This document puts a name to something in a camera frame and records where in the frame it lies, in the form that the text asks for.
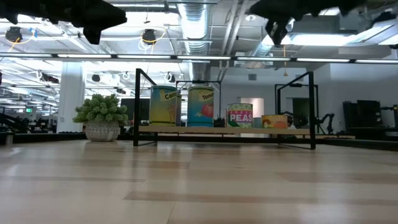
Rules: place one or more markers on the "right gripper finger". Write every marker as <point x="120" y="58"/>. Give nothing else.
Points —
<point x="280" y="31"/>
<point x="272" y="31"/>

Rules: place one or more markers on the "short orange can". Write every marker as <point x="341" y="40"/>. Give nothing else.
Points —
<point x="274" y="121"/>

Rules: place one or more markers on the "green peas can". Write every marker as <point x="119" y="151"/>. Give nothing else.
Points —
<point x="239" y="116"/>

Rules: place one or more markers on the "yellow blue carrots can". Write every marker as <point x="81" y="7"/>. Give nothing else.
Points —
<point x="163" y="105"/>

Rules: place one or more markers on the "blue tomato can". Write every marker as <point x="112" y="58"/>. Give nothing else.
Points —
<point x="200" y="105"/>

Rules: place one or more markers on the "black background robot arm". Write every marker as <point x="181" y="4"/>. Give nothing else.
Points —
<point x="326" y="121"/>

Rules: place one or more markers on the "long ceiling light strip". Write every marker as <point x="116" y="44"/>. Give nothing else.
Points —
<point x="84" y="56"/>

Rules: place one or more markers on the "white pillar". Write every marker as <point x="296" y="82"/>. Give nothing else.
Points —
<point x="71" y="93"/>

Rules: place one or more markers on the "black background monitor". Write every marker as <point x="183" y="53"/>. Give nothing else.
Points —
<point x="127" y="107"/>

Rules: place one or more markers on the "green potted plant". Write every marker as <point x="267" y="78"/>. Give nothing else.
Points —
<point x="101" y="115"/>

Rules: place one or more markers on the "dark background monitors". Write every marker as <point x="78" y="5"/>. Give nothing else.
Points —
<point x="362" y="113"/>

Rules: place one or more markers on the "grey metal bin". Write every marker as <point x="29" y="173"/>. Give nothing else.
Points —
<point x="9" y="138"/>

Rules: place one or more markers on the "ribbed silver air duct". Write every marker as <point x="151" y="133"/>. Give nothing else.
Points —
<point x="194" y="28"/>

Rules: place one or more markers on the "black frame wooden shelf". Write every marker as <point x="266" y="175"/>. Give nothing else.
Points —
<point x="217" y="130"/>

